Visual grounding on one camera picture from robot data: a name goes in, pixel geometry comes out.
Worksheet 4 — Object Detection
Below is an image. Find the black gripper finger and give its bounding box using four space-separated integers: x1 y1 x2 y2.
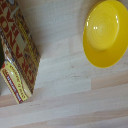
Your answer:
0 41 6 70

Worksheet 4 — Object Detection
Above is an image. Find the yellow bowl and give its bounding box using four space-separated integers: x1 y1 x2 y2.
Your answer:
82 0 128 69

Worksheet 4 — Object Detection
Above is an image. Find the red yellow cracker box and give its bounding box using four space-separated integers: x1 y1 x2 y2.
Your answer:
0 0 42 105

